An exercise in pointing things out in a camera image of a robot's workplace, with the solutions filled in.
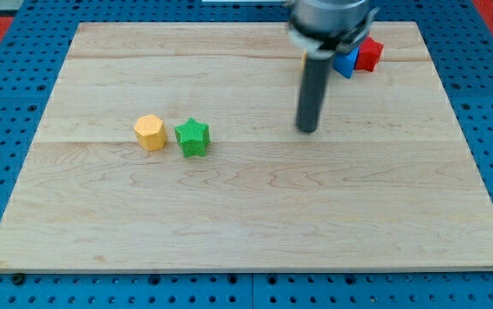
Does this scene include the yellow hexagon block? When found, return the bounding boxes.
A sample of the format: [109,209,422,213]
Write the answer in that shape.
[134,114,167,151]

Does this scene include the blue cube block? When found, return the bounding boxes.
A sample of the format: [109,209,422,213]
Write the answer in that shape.
[332,48,359,79]

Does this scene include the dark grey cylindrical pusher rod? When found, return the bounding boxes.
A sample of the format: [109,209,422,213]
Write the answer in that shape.
[295,54,334,133]

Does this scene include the green star block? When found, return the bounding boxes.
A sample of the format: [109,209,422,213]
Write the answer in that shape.
[174,118,210,158]

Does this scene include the red star block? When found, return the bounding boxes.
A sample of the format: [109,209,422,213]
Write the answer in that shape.
[355,37,384,72]

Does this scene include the light wooden board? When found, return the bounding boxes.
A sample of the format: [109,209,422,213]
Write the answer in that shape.
[0,21,493,274]

